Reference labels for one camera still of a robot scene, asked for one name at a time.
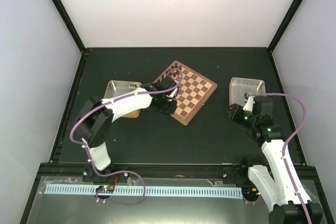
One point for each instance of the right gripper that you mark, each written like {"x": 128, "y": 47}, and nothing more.
{"x": 234, "y": 114}

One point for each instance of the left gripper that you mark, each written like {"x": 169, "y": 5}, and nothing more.
{"x": 170, "y": 110}

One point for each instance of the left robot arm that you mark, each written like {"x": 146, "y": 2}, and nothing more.
{"x": 94, "y": 121}

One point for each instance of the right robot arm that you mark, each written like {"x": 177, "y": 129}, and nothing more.
{"x": 278, "y": 183}

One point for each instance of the dark chess pieces group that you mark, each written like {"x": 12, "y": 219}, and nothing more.
{"x": 174, "y": 71}

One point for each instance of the wooden chess board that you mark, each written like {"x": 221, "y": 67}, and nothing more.
{"x": 194, "y": 91}

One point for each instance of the small circuit board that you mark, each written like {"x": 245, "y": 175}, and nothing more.
{"x": 105, "y": 189}

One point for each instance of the gold metal tin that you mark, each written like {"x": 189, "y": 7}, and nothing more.
{"x": 116, "y": 88}

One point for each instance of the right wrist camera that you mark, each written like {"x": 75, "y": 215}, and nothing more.
{"x": 249, "y": 102}

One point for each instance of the light blue cable duct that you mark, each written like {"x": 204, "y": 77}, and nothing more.
{"x": 149, "y": 191}

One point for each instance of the black aluminium rail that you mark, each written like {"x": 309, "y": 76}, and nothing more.
{"x": 229, "y": 174}

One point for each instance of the right frame post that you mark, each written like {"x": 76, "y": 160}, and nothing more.
{"x": 294, "y": 6}

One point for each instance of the frame post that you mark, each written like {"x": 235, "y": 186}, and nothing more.
{"x": 69, "y": 24}
{"x": 294, "y": 6}

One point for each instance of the left frame post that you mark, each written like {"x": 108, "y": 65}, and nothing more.
{"x": 69, "y": 24}

